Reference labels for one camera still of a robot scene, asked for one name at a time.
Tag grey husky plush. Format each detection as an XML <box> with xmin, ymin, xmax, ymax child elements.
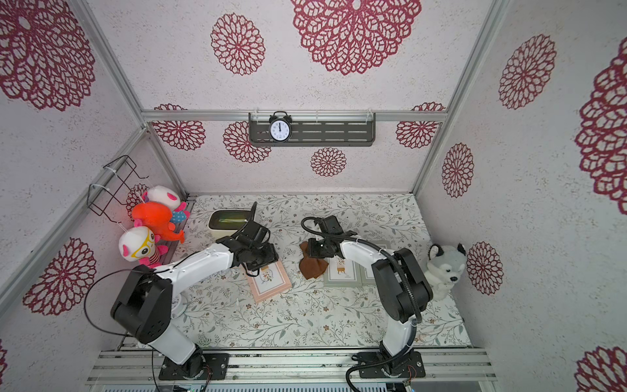
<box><xmin>424</xmin><ymin>243</ymin><xmax>467</xmax><ymax>302</ymax></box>

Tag white pink plush top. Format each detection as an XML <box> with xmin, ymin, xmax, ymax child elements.
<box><xmin>141</xmin><ymin>186</ymin><xmax>187</xmax><ymax>212</ymax></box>

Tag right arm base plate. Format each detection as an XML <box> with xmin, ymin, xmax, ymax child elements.
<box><xmin>351</xmin><ymin>348</ymin><xmax>426</xmax><ymax>379</ymax></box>

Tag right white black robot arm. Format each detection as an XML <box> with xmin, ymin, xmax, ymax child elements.
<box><xmin>300</xmin><ymin>216</ymin><xmax>433</xmax><ymax>359</ymax></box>

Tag cream box with green lid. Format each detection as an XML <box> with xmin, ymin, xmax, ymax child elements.
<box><xmin>207</xmin><ymin>209</ymin><xmax>255</xmax><ymax>239</ymax></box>

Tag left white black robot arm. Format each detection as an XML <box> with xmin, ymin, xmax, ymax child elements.
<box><xmin>110</xmin><ymin>204</ymin><xmax>279</xmax><ymax>366</ymax></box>

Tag brown cloth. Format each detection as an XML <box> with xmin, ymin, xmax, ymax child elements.
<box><xmin>299</xmin><ymin>241</ymin><xmax>329</xmax><ymax>279</ymax></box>

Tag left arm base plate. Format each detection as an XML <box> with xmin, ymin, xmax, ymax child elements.
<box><xmin>158</xmin><ymin>346</ymin><xmax>230</xmax><ymax>381</ymax></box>

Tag grey wall shelf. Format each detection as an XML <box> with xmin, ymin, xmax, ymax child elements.
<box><xmin>248</xmin><ymin>113</ymin><xmax>377</xmax><ymax>147</ymax></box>

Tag red plush toy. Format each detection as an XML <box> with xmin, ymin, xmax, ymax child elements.
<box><xmin>132</xmin><ymin>202</ymin><xmax>185</xmax><ymax>243</ymax></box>

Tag white round alarm clock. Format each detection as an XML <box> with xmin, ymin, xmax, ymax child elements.
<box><xmin>171</xmin><ymin>292</ymin><xmax>189</xmax><ymax>319</ymax></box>

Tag white plush with yellow glasses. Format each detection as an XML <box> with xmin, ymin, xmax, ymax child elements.
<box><xmin>119</xmin><ymin>225</ymin><xmax>169</xmax><ymax>268</ymax></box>

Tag pink picture frame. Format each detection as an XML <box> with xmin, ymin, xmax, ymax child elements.
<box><xmin>247</xmin><ymin>261</ymin><xmax>292</xmax><ymax>303</ymax></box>

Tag black wire basket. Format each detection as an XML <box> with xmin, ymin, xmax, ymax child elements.
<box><xmin>85</xmin><ymin>155</ymin><xmax>149</xmax><ymax>224</ymax></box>

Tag black alarm clock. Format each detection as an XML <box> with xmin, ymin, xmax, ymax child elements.
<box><xmin>269</xmin><ymin>110</ymin><xmax>292</xmax><ymax>142</ymax></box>

